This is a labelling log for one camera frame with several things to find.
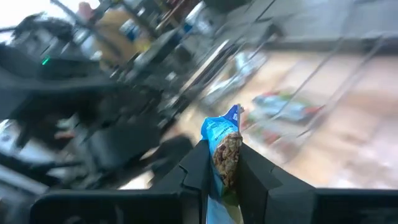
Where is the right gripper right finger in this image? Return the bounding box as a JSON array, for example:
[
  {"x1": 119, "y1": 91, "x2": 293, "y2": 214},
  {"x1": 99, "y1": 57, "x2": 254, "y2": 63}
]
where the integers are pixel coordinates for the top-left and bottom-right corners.
[{"x1": 238, "y1": 143, "x2": 317, "y2": 224}]

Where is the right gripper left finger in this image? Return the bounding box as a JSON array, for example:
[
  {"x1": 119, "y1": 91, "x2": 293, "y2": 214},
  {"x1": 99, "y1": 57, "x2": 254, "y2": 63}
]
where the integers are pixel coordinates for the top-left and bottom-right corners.
[{"x1": 150, "y1": 140, "x2": 215, "y2": 224}]

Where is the blue granola bar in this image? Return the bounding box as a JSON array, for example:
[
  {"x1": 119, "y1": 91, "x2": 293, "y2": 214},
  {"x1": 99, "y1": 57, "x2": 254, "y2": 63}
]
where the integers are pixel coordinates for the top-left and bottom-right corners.
[{"x1": 200, "y1": 104, "x2": 245, "y2": 224}]

